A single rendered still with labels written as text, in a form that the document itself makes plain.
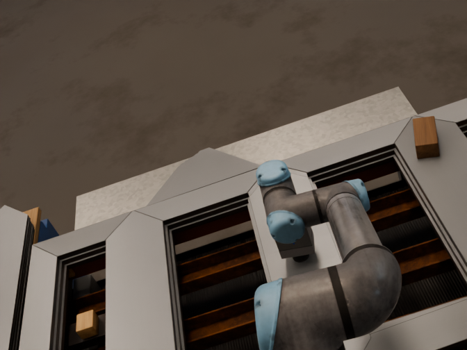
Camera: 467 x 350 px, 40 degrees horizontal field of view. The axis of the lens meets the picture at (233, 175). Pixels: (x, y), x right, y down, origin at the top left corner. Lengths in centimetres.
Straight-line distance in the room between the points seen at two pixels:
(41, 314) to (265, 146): 91
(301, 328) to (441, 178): 88
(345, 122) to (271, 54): 202
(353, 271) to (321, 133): 121
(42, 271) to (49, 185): 194
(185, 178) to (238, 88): 187
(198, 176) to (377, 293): 121
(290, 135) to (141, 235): 64
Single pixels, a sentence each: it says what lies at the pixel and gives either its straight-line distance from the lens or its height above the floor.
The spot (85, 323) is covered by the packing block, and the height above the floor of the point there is 81.
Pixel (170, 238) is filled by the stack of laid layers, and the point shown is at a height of 83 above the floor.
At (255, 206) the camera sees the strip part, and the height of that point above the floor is 87.
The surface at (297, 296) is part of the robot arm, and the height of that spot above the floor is 132.
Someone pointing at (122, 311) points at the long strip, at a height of 87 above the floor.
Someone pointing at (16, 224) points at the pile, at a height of 85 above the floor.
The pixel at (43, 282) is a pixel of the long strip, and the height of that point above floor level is 87.
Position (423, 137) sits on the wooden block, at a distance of 182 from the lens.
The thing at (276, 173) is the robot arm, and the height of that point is 118.
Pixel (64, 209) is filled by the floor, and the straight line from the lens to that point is 365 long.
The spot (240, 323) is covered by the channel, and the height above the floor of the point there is 68.
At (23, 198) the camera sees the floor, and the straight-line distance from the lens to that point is 392.
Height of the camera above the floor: 209
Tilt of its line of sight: 39 degrees down
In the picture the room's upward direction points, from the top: 22 degrees counter-clockwise
